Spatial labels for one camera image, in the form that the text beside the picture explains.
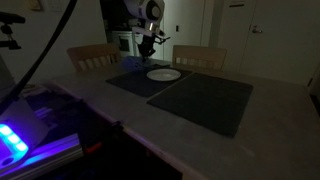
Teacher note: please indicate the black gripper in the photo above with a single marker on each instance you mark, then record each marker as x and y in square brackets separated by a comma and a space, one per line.
[146, 47]

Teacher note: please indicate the blue towel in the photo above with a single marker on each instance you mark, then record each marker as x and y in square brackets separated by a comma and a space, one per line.
[134, 63]

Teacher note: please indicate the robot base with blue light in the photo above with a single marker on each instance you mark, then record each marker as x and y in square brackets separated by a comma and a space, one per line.
[20, 132]

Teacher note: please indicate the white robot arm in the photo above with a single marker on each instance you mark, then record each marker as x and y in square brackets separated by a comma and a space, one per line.
[149, 14]

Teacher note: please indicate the dark placemat under plate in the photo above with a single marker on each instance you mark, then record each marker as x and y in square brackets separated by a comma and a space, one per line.
[138, 83]

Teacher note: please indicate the white round plate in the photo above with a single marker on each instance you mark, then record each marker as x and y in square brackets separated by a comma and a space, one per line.
[164, 75]

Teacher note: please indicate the wooden chair near towel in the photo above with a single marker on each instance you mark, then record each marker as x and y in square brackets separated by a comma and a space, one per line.
[93, 56]

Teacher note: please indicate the white kitchen oven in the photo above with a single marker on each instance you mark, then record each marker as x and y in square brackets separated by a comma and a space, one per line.
[125, 42]

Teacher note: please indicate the wooden chair near door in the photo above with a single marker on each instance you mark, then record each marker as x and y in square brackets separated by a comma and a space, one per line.
[199, 56]

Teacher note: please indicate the dark empty placemat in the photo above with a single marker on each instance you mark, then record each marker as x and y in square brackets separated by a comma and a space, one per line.
[214, 103]

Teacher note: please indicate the red handled clamp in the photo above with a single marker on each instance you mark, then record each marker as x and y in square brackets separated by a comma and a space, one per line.
[93, 148]

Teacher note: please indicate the silver door handle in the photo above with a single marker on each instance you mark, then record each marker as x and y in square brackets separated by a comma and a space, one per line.
[255, 30]

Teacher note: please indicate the white door with handle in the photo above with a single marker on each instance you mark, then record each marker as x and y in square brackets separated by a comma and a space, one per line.
[289, 47]

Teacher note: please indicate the black camera on tripod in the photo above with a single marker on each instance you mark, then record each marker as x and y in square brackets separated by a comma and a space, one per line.
[7, 19]

